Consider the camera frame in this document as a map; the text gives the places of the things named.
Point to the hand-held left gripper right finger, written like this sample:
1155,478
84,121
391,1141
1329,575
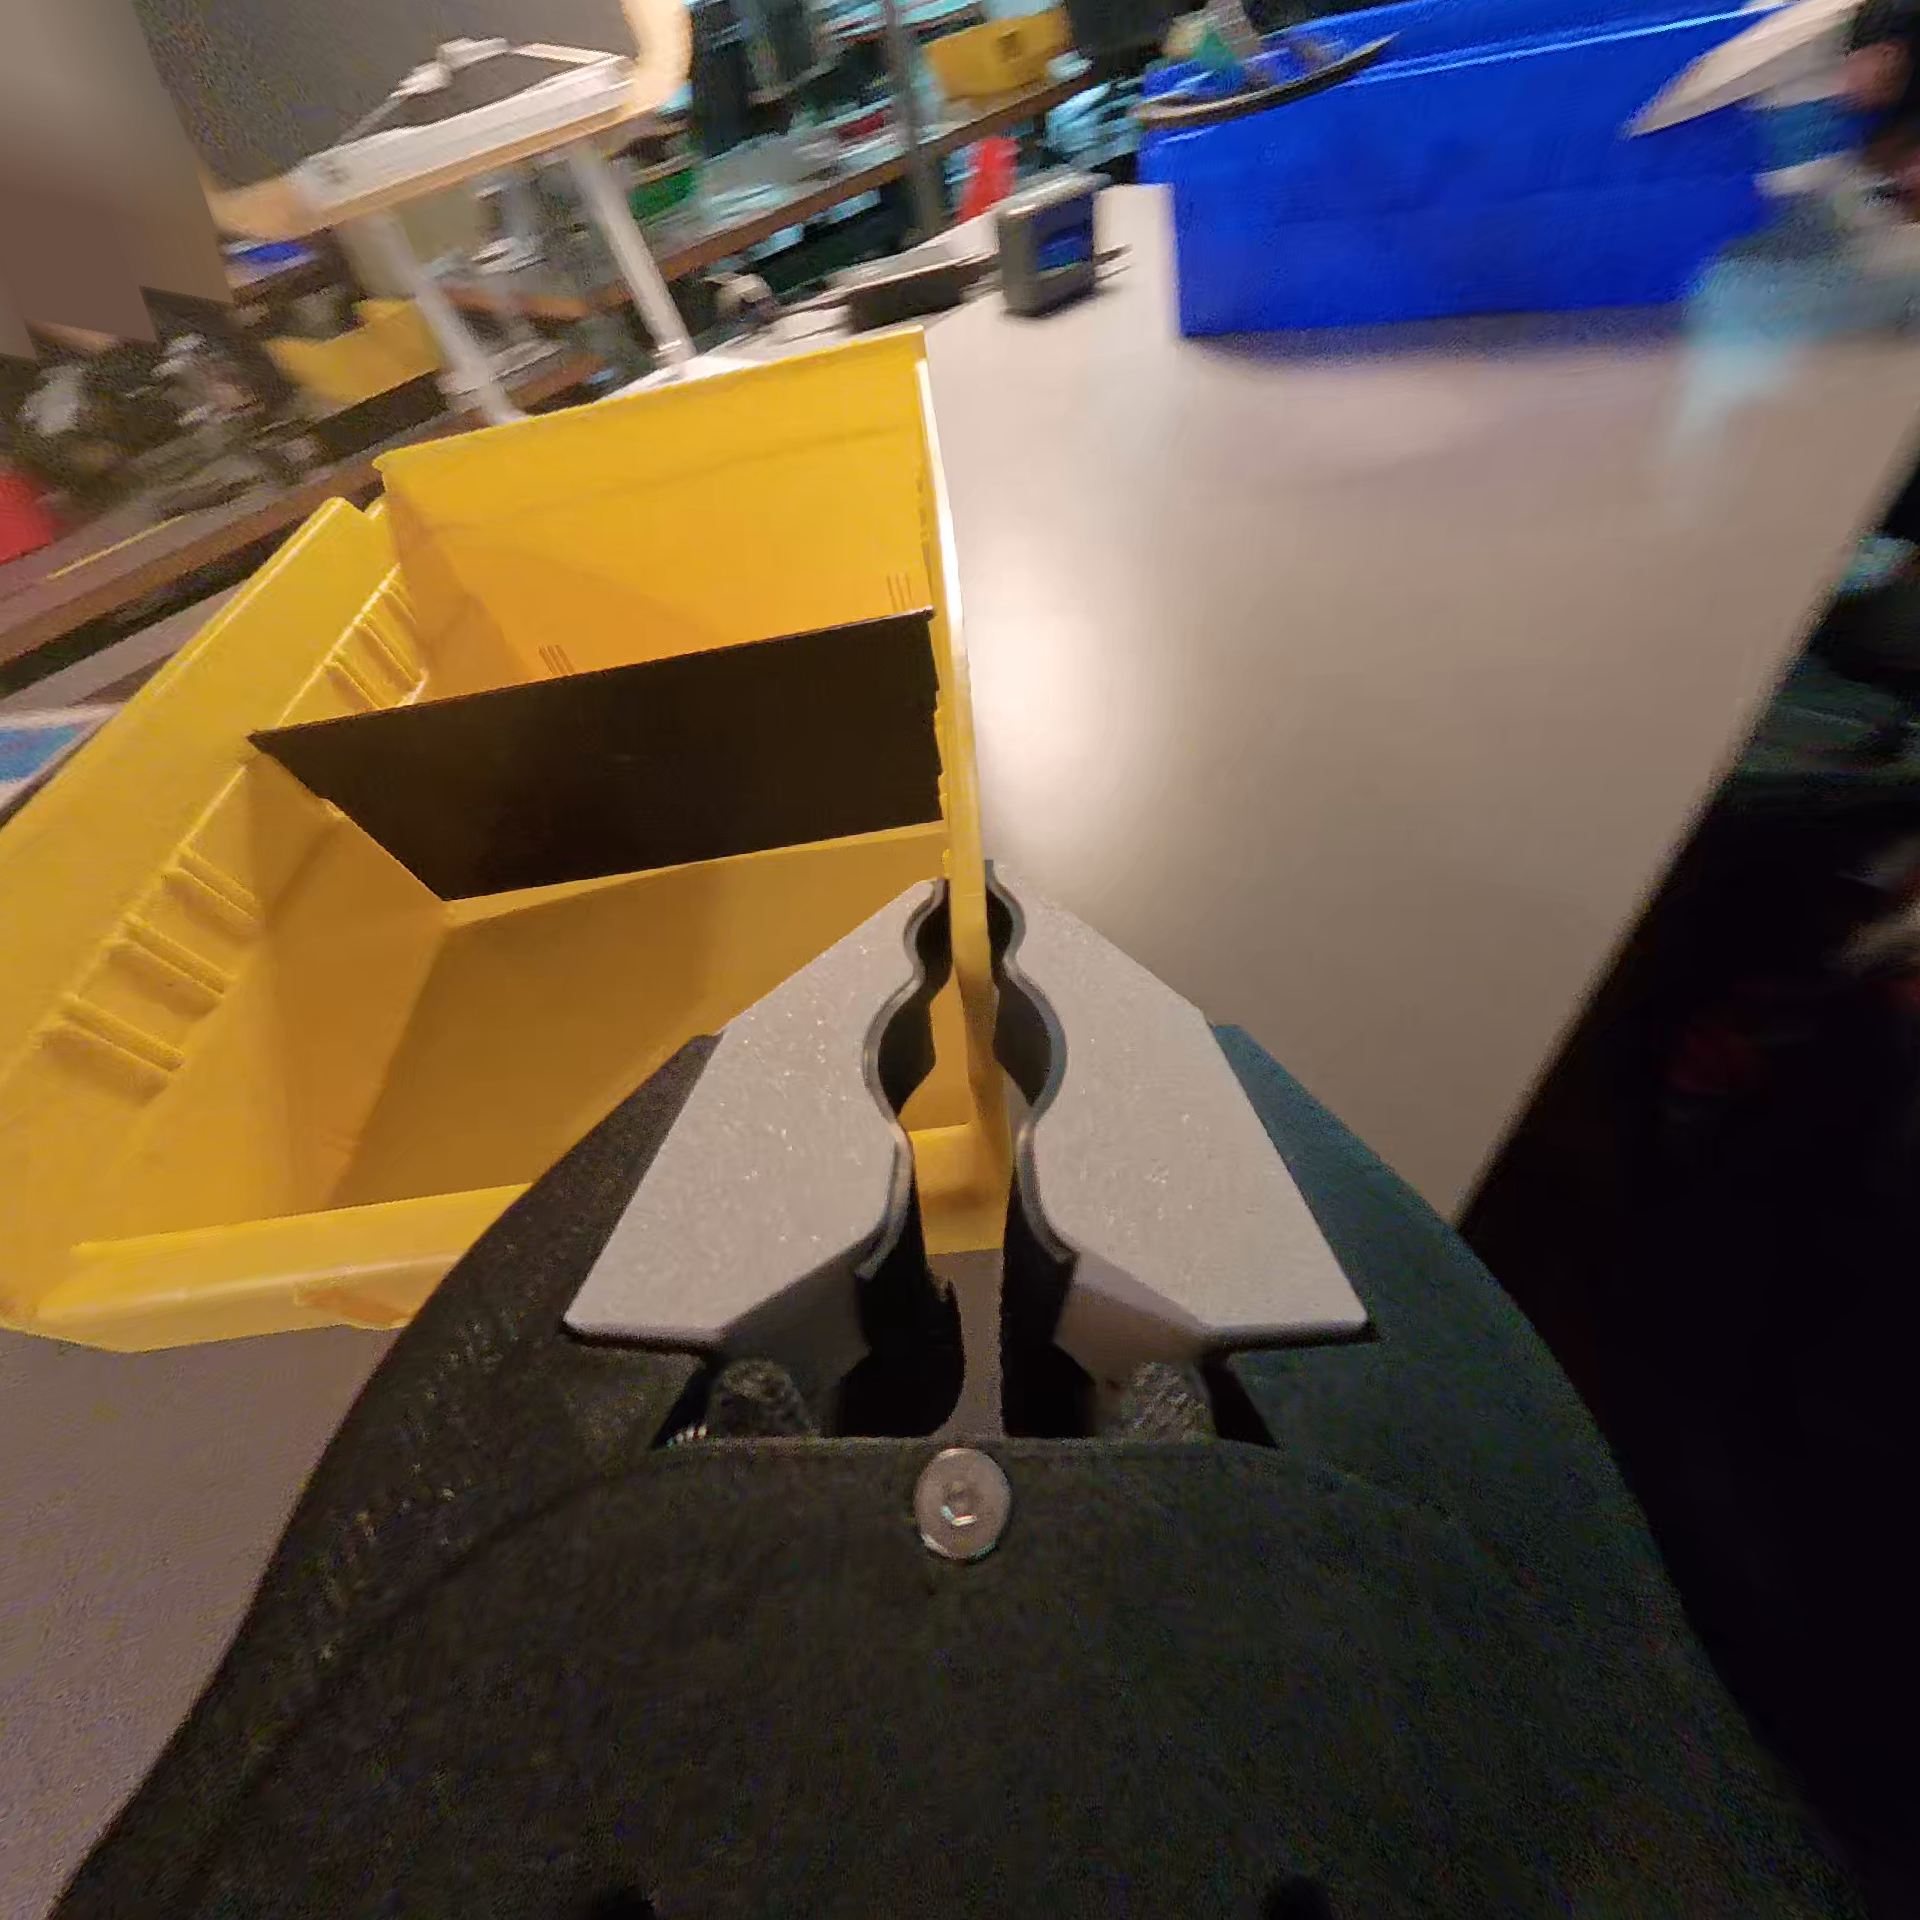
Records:
1200,1185

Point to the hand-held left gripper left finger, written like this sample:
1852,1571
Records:
749,1169

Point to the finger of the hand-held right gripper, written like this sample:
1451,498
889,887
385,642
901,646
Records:
1757,85

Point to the blue storage bin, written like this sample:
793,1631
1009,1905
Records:
1428,223

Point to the yellow storage bin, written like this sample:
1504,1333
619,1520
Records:
598,494

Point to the black bin divider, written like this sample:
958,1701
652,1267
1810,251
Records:
644,765

